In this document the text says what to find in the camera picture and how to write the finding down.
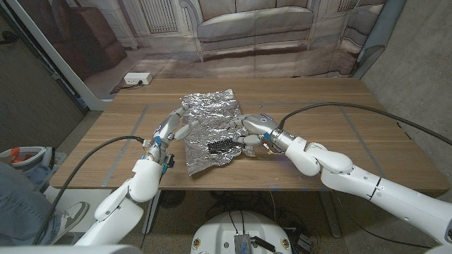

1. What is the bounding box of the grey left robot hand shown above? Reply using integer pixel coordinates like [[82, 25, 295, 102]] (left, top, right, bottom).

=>
[[143, 105, 201, 164]]

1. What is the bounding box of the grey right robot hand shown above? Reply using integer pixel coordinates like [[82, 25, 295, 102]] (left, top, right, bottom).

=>
[[227, 113, 283, 146]]

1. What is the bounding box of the black TV remote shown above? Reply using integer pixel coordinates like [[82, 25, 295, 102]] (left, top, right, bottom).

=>
[[207, 138, 241, 155]]

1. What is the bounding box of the aluminum foil sheet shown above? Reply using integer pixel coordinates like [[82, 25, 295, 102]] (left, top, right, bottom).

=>
[[180, 88, 257, 176]]

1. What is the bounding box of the white power strip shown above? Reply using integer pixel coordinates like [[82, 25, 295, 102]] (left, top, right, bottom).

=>
[[123, 72, 153, 86]]

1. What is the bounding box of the dark round floor fan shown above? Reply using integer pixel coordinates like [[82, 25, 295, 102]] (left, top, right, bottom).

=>
[[158, 190, 186, 210]]

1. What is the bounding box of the printed living room backdrop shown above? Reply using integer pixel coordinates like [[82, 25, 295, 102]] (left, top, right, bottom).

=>
[[13, 0, 388, 100]]

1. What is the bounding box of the white robot torso base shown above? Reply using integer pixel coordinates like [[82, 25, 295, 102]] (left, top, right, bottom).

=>
[[190, 210, 293, 254]]

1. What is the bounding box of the black connector bar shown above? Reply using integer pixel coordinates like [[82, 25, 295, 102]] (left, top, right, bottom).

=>
[[251, 236, 277, 253]]

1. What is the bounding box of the grey finned module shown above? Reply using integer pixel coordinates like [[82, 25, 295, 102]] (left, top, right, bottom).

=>
[[234, 233, 252, 254]]

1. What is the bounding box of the white grey sneaker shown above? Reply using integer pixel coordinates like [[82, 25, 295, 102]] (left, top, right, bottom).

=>
[[52, 201, 91, 243]]

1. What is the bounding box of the grey power adapter box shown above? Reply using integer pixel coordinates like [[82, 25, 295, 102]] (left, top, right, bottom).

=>
[[297, 233, 314, 250]]

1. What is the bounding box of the white container with orange item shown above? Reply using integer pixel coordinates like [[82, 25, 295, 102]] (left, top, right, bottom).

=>
[[0, 146, 56, 169]]

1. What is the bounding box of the blue fabric bundle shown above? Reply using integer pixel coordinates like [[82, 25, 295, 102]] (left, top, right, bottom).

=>
[[17, 164, 50, 193]]

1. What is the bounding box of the grey blue backdrop pole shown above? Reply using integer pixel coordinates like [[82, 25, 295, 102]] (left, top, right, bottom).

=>
[[351, 0, 407, 79]]

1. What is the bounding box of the person leg in jeans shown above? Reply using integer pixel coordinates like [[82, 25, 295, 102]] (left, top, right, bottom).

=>
[[0, 162, 63, 246]]

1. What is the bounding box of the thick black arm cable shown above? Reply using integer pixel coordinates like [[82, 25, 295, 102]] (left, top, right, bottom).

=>
[[278, 102, 452, 146], [31, 135, 145, 246]]

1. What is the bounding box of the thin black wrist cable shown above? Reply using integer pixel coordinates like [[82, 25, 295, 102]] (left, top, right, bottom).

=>
[[331, 190, 434, 250], [139, 165, 167, 250]]

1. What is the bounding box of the white backdrop frame pole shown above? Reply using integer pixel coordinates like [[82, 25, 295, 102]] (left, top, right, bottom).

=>
[[5, 0, 114, 112]]

